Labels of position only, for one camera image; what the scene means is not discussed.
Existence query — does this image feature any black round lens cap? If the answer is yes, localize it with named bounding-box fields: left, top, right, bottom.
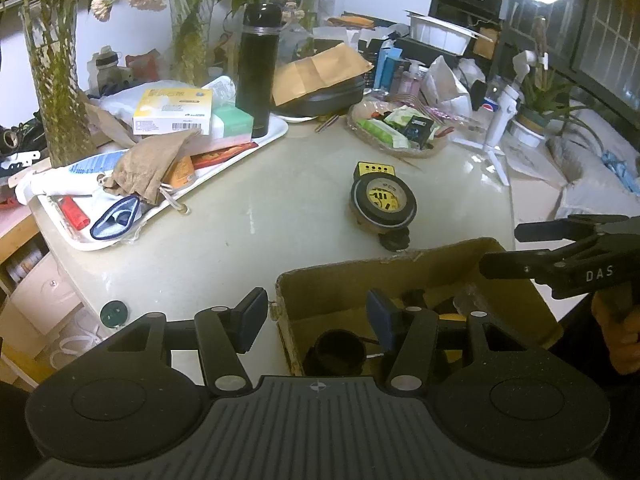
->
left=378, top=227, right=411, bottom=252

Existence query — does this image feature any dark grey cylinder container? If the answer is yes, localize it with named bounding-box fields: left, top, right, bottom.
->
left=305, top=328, right=369, bottom=377

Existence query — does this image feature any black snack packet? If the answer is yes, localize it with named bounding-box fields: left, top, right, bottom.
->
left=402, top=115, right=434, bottom=152

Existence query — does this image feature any white and blue tube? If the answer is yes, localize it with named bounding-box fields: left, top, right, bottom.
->
left=29, top=149, right=132, bottom=197

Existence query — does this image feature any potted plant in white pot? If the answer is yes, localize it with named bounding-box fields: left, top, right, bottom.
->
left=509, top=15, right=601, bottom=149

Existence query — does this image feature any red flat packet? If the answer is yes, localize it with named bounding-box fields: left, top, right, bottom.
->
left=192, top=142, right=259, bottom=171

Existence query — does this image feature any blue and white mask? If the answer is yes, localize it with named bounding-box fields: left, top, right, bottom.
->
left=89, top=195, right=144, bottom=241

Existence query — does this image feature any tall glass vase with plant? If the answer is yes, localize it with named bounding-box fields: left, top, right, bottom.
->
left=0, top=0, right=168, bottom=169

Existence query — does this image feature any black thermos bottle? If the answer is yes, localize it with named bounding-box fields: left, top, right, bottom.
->
left=234, top=2, right=282, bottom=140

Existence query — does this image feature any orange snack packet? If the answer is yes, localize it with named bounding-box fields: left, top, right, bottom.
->
left=164, top=155, right=197, bottom=192

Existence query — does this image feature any white plastic tray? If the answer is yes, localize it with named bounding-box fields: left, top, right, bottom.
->
left=29, top=111, right=290, bottom=252

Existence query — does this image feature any narrow glass vase with stems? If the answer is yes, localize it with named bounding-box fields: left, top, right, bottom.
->
left=285, top=0, right=341, bottom=56

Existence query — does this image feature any glass bowl of snacks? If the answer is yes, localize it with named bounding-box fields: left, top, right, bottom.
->
left=347, top=99, right=454, bottom=159

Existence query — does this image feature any yellow and black box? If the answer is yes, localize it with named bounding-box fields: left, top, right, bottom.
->
left=352, top=161, right=399, bottom=184

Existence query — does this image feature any green tissue pack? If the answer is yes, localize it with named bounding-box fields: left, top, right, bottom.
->
left=210, top=104, right=255, bottom=142

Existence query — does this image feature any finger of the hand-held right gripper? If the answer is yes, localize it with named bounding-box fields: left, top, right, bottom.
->
left=478, top=245, right=601, bottom=281
left=514, top=214, right=631, bottom=244

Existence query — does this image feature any white foil food container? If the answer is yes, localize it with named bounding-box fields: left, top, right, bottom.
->
left=406, top=9, right=495, bottom=54

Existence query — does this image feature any black zipper case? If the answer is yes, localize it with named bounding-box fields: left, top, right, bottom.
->
left=271, top=77, right=367, bottom=119

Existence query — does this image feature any white plastic bag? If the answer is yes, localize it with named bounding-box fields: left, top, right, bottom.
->
left=419, top=55, right=474, bottom=117

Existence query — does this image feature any glass vase with green stems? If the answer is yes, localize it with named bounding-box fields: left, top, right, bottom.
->
left=167, top=0, right=301, bottom=87

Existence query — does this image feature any yellow and white carton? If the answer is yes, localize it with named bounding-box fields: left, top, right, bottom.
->
left=132, top=86, right=214, bottom=136

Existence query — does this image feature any plastic soda bottle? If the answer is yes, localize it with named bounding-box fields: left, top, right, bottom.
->
left=479, top=86, right=502, bottom=115

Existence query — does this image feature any light green snack packet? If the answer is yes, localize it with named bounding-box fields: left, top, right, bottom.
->
left=384, top=105, right=427, bottom=129

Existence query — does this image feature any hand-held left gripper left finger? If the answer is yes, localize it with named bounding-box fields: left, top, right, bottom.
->
left=97, top=287, right=270, bottom=396

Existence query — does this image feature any red lighter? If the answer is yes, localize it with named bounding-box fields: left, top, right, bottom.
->
left=59, top=195, right=91, bottom=231

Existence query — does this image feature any brown paper envelope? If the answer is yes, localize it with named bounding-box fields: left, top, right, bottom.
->
left=271, top=42, right=374, bottom=107

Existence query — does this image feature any clear bottle with black cap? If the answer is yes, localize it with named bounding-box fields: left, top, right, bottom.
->
left=89, top=47, right=132, bottom=97

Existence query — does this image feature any person's right hand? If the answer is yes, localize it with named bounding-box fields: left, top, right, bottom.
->
left=590, top=282, right=640, bottom=376

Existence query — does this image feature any white phone gimbal tripod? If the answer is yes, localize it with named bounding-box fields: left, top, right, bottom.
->
left=451, top=50, right=549, bottom=187

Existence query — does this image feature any black tape roll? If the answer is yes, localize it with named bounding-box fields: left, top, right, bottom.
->
left=348, top=175, right=418, bottom=234

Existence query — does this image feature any white drawer cabinet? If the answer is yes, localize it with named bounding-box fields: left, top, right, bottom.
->
left=0, top=254, right=87, bottom=337

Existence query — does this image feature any blue carton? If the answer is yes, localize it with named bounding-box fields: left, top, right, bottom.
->
left=374, top=46, right=404, bottom=92

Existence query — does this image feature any pink pump bottle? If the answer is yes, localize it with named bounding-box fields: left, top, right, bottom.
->
left=401, top=59, right=427, bottom=97

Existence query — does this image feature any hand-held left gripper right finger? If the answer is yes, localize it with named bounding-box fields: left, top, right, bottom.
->
left=365, top=288, right=549, bottom=395

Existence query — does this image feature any brown cardboard box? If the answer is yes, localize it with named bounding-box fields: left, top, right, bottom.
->
left=275, top=237, right=564, bottom=377

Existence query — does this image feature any white wrapped pack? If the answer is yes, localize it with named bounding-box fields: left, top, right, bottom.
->
left=206, top=75, right=237, bottom=108

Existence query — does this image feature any brown drawstring pouch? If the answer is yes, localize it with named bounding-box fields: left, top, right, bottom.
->
left=101, top=129, right=202, bottom=207

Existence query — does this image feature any dark green round lid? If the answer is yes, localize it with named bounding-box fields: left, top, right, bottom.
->
left=99, top=299, right=130, bottom=329

